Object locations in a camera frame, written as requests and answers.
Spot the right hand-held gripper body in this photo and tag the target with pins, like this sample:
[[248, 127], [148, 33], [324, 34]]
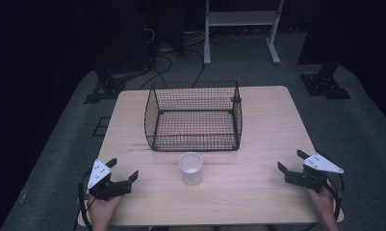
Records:
[[322, 164]]

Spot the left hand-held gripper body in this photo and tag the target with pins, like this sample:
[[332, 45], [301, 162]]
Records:
[[99, 173]]

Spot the person's left hand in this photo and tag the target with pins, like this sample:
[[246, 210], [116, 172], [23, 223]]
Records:
[[102, 211]]

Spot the person's right hand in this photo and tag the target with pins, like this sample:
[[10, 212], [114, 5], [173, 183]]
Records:
[[323, 205]]

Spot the white cup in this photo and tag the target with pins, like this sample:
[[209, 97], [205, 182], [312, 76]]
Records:
[[191, 178]]

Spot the black stand base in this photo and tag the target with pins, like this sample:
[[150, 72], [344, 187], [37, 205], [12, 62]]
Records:
[[323, 85], [108, 86]]

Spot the white metal stand frame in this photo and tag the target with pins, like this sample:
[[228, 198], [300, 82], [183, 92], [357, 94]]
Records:
[[242, 18]]

